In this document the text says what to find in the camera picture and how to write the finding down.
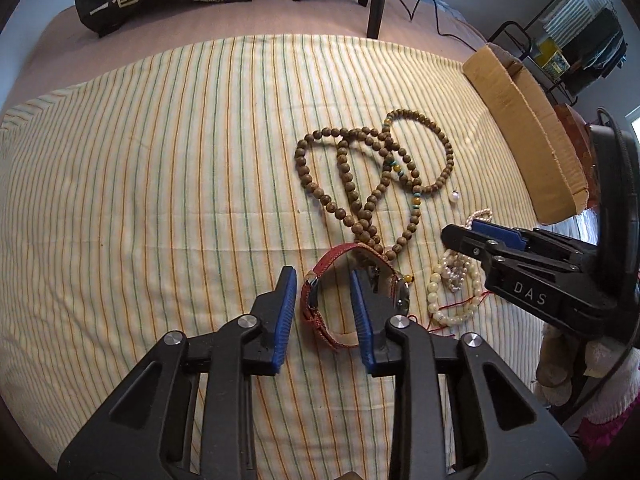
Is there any cream bead bracelet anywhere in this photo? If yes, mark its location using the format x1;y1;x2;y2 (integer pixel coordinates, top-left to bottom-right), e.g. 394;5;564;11
425;259;485;326

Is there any white pearl necklace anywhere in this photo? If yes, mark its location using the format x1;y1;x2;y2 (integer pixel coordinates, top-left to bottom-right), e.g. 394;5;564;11
439;208;494;294

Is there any red strap wristwatch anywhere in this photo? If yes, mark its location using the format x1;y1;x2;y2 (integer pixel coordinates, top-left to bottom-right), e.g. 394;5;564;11
299;243;414;352

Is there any brown wooden bead necklace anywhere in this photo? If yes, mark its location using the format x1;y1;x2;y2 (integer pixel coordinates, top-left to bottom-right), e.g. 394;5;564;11
294;107;456;262

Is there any right gloved hand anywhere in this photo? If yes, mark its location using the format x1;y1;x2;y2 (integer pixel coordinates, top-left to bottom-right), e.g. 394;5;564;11
534;324;639;432

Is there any brown cardboard box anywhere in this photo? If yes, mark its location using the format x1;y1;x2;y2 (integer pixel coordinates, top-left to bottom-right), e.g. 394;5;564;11
463;44;599;224

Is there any yellow striped cloth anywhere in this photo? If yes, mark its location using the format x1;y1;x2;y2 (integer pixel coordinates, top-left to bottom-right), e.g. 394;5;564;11
1;35;537;465

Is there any black metal rack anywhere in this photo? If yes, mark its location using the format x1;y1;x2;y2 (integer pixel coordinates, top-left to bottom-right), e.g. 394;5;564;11
488;0;628;105

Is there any pink bed sheet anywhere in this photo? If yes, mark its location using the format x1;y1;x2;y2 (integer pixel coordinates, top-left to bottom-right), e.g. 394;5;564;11
0;0;490;116

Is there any black cable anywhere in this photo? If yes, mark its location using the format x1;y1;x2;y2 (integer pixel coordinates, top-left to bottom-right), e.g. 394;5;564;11
387;0;478;53

